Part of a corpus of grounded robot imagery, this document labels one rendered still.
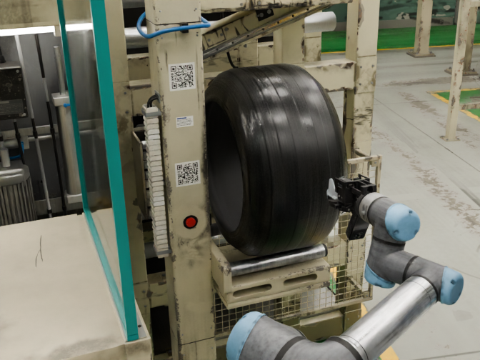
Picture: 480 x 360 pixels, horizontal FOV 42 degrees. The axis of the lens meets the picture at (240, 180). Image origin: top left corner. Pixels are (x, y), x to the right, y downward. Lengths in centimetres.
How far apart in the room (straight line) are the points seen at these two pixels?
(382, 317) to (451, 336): 209
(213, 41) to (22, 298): 124
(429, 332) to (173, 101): 201
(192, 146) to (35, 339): 88
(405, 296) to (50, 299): 69
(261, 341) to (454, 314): 238
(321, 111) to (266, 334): 81
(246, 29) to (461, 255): 231
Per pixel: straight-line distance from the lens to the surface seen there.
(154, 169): 185
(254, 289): 205
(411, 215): 143
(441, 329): 338
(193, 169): 187
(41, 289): 128
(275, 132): 175
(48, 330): 116
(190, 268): 201
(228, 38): 223
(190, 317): 210
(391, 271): 145
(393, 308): 130
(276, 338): 120
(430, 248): 410
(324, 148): 179
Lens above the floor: 191
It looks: 23 degrees down
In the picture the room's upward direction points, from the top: 1 degrees counter-clockwise
